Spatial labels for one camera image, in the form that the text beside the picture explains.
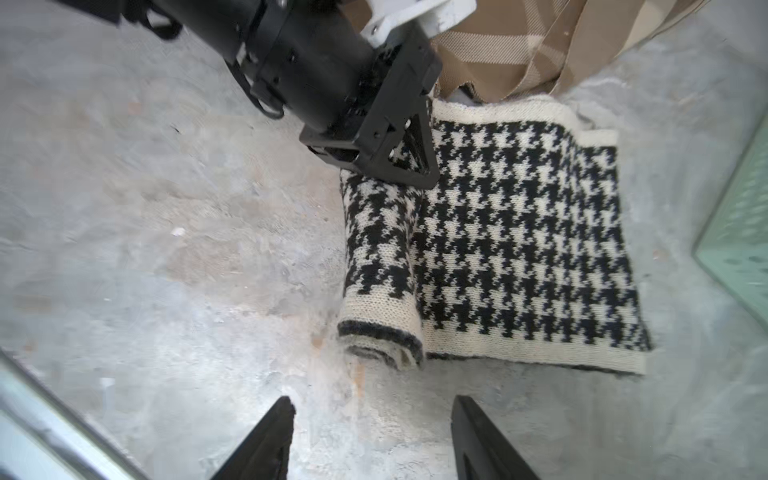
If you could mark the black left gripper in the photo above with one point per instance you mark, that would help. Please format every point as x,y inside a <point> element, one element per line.
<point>364,108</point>

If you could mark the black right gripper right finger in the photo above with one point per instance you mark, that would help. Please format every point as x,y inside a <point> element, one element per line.
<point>481,450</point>

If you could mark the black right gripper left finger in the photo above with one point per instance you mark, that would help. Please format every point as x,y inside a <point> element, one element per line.
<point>264,452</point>

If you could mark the black white houndstooth scarf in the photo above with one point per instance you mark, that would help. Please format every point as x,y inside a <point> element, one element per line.
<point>516,254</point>

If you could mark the mint green plastic basket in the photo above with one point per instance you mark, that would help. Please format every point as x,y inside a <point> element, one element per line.
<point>732,248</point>

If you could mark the brown beige plaid blanket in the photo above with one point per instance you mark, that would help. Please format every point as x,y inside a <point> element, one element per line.
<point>494,50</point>

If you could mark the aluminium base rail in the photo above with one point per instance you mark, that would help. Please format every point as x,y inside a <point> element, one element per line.
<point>41,438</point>

